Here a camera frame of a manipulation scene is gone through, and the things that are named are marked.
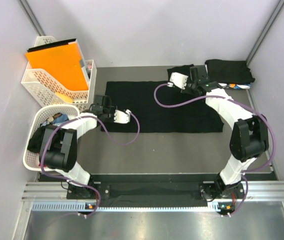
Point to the black garment in basket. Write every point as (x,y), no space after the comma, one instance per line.
(36,140)

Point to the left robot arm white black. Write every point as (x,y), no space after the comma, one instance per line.
(59,145)

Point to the white perforated file organizer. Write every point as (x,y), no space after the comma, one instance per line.
(42,86)

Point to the folded black t shirt stack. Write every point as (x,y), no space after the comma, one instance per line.
(229,72)

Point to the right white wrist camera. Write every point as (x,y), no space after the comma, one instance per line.
(178,80)

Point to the aluminium frame rail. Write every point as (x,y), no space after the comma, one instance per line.
(53,196)

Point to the black t shirt flower print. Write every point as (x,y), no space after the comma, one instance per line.
(134,88)

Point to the orange folder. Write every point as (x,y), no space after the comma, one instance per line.
(65,63)

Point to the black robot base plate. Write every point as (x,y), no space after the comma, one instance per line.
(158,190)

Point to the blue garment in basket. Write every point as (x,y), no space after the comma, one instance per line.
(55,120)

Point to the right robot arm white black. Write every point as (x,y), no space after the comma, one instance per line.
(249,137)

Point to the white oval laundry basket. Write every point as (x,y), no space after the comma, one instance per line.
(30,159)

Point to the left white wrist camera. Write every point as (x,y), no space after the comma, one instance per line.
(122,117)

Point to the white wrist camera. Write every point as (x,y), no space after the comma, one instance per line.
(122,117)
(178,80)

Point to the black folder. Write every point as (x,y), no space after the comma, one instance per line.
(51,45)

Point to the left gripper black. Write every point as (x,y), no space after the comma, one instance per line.
(112,110)

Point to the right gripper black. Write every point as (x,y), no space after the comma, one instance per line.
(186,91)

